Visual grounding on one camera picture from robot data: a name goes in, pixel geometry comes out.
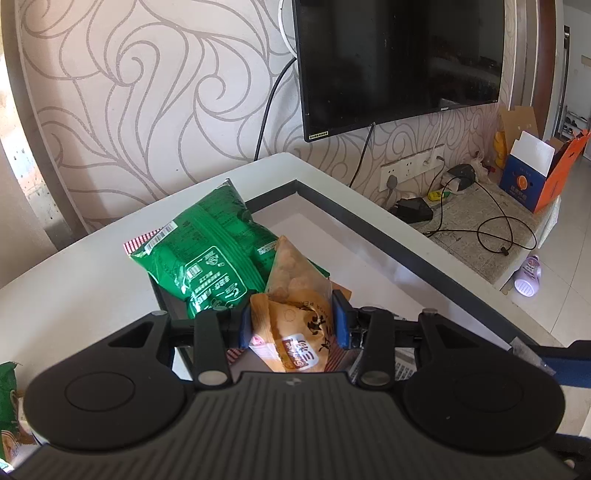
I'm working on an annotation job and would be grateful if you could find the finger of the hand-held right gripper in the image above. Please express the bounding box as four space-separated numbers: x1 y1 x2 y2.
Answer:
539 340 591 387

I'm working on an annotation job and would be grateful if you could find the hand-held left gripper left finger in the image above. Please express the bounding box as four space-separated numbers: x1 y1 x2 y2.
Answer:
107 305 254 389

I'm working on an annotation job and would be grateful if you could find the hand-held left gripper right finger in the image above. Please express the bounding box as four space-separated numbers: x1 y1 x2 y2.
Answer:
331 291 467 389

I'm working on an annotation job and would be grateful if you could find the tan peanut snack packet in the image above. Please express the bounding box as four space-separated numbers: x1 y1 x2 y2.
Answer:
248 235 352 374

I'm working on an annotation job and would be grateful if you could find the green snack bag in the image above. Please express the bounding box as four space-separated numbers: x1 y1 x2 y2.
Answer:
124 179 331 320
0 361 25 472

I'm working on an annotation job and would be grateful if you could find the dark grey rimmed tray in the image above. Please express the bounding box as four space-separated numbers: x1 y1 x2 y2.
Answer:
147 179 555 384

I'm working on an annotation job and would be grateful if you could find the purple plastic bottle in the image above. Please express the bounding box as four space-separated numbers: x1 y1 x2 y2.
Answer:
513 255 544 296

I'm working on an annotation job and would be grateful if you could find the black power adapter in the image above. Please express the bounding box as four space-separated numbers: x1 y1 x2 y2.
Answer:
390 197 435 225

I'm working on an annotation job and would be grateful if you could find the black rounded device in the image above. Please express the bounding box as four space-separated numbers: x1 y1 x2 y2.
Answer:
445 163 477 191

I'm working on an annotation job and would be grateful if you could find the blue and orange cardboard box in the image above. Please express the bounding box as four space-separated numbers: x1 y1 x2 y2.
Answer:
499 129 591 214

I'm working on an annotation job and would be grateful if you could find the crumpled plastic bag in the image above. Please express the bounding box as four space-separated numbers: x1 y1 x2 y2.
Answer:
470 156 496 180

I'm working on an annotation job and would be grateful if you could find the yellow fruit pile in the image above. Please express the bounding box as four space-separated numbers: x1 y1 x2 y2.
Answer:
492 131 509 168

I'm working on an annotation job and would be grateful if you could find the shoe rack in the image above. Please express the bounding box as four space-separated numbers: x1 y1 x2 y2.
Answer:
560 105 591 140

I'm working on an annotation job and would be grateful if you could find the brown cardboard flap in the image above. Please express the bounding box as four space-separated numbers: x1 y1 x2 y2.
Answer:
499 106 539 145

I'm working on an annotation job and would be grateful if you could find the black flat television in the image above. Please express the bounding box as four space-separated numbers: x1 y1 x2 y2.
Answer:
292 0 507 144

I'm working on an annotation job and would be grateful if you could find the black looped cable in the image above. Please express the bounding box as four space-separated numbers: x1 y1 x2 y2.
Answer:
424 179 539 257

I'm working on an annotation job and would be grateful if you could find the white wall socket panel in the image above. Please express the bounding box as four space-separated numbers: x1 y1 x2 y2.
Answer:
379 144 447 193

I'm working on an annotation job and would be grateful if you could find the black television power cable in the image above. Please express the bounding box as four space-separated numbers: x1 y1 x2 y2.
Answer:
348 121 376 186

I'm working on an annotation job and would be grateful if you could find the thin white cable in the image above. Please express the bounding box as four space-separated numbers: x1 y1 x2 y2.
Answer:
431 111 446 163

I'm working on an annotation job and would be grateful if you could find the black wall cable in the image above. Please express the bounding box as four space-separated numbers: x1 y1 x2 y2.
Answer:
255 56 297 163

